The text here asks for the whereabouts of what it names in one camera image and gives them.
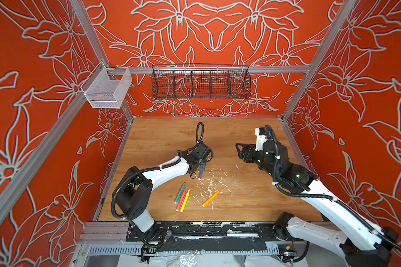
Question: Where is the grey slotted cable duct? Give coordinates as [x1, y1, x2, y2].
[85, 244, 280, 257]

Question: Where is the white mesh wall basket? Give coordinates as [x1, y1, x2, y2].
[81, 62, 133, 109]

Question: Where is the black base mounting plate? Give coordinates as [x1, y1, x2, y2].
[125, 221, 305, 243]

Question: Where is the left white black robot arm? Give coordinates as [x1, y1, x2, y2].
[110, 122, 213, 233]

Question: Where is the black wire wall basket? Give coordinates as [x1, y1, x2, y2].
[151, 64, 252, 100]

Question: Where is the green marker pen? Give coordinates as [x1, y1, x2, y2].
[174, 182, 186, 204]

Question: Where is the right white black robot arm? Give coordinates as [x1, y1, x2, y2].
[235, 125, 401, 267]

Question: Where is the pink marker pen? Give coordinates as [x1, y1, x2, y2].
[176, 188, 188, 211]

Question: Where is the yellow marker pen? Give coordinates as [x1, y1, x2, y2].
[180, 189, 190, 212]

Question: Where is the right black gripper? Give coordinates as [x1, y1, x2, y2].
[235, 140, 281, 179]

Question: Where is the orange marker pen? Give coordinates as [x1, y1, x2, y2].
[202, 190, 221, 207]

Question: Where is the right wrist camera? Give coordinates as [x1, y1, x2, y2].
[255, 127, 272, 151]

